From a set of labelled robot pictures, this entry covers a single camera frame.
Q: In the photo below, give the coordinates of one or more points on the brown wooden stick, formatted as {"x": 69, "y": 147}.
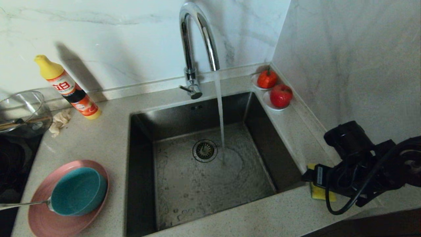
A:
{"x": 19, "y": 123}

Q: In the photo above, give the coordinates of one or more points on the clear glass bowl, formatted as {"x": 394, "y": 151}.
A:
{"x": 23, "y": 105}

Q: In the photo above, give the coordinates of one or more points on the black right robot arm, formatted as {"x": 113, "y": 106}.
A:
{"x": 409, "y": 164}

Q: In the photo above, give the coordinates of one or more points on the pink plate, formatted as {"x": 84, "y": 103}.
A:
{"x": 42, "y": 223}

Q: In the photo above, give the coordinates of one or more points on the crumpled beige tissue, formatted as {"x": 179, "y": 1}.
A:
{"x": 59, "y": 121}

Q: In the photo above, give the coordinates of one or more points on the black stove top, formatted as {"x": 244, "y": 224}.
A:
{"x": 13, "y": 164}

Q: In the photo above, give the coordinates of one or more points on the chrome gooseneck faucet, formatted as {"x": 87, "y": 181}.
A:
{"x": 189, "y": 49}

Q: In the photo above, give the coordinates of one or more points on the yellow green sponge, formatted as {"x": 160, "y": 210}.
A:
{"x": 320, "y": 195}

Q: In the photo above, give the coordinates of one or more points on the stainless steel sink basin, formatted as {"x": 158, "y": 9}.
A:
{"x": 213, "y": 197}

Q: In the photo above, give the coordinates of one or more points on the clear running water stream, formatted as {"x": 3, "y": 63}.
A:
{"x": 219, "y": 98}

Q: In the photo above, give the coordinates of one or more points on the red apple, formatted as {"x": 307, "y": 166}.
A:
{"x": 281, "y": 96}

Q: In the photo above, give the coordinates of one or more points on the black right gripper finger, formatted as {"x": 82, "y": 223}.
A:
{"x": 312, "y": 176}

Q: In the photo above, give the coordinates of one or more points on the metal spoon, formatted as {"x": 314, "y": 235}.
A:
{"x": 19, "y": 204}

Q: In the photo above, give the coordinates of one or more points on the teal bowl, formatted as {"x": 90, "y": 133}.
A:
{"x": 77, "y": 192}

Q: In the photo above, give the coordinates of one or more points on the round metal drain strainer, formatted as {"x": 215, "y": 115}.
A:
{"x": 205, "y": 150}

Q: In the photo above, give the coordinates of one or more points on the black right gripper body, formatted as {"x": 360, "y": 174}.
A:
{"x": 352, "y": 141}

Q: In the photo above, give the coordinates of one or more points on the yellow capped dish soap bottle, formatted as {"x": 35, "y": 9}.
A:
{"x": 70, "y": 89}

